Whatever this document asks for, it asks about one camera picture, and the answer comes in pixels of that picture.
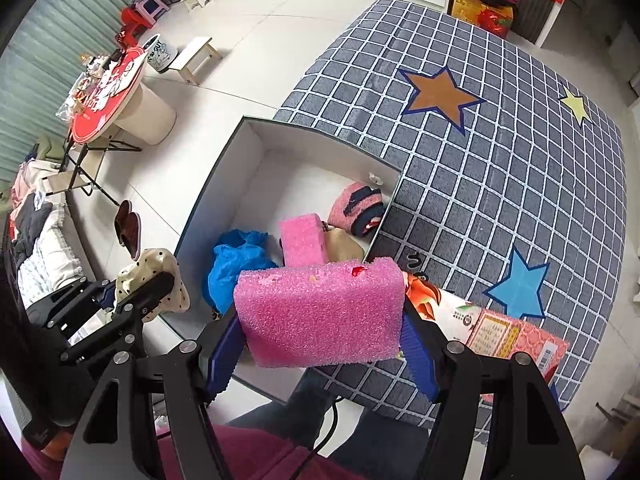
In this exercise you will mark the cream polka dot cloth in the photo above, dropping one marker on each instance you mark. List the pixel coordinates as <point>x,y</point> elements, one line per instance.
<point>150,265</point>

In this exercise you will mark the person's magenta top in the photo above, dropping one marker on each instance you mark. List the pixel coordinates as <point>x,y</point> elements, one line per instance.
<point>280,460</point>

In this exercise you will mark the blue sequin cloth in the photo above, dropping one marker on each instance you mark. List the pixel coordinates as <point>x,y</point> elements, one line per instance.
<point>235,265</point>

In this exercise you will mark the dark red slipper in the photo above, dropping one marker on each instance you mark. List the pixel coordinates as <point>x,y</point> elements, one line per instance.
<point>122,222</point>
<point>134,235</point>

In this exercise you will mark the white storage box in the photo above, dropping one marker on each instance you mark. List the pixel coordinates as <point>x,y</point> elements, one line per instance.
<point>300,175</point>

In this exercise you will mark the grey checked tablecloth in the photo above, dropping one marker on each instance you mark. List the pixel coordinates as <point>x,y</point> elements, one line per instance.
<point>500,160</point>

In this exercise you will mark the striped knitted hat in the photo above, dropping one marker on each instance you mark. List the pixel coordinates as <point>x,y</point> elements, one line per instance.
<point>355,205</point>

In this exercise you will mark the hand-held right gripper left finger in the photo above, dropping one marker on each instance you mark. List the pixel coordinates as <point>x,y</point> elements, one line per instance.
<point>225,355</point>

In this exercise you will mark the floral printed pink box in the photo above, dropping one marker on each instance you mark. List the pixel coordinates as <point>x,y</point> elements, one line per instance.
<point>500,330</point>

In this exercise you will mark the white covered sofa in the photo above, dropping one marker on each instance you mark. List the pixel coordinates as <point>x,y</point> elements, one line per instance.
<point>50,265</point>

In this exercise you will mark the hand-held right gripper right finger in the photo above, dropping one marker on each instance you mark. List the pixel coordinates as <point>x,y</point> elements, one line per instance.
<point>420,355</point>

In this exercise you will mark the red round table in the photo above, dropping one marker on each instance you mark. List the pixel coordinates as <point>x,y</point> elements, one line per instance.
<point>107,110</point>

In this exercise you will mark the pile of clothes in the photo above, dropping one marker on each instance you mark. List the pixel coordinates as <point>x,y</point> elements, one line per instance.
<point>30,220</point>

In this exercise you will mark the person's blue jeans legs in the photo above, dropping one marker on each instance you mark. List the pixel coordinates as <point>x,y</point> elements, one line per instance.
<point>380,435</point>

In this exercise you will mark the pink sponge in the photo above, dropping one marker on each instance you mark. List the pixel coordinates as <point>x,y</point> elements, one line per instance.
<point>302,240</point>
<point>320,315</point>

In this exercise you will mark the white printed bucket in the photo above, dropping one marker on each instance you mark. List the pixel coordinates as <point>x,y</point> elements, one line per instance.
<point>160,55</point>

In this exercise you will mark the purple plastic stool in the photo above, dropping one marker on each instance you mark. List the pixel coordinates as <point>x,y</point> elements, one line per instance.
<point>150,6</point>

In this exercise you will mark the yellow cardboard box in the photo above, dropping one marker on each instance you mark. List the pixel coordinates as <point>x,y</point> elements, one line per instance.
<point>470,10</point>

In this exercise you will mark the clutter of small table items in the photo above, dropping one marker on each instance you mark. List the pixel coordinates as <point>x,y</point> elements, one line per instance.
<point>90,85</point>

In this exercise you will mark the red plastic stool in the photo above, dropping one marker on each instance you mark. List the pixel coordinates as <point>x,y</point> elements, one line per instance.
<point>135,17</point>

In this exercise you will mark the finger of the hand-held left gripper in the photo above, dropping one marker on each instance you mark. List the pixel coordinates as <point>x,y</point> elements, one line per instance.
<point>145,295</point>
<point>75,300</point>

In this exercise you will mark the large wooden stool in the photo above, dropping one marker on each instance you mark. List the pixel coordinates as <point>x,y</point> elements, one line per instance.
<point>195,55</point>

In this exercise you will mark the black folding chair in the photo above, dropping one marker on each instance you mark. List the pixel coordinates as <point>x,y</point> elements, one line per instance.
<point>65,180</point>

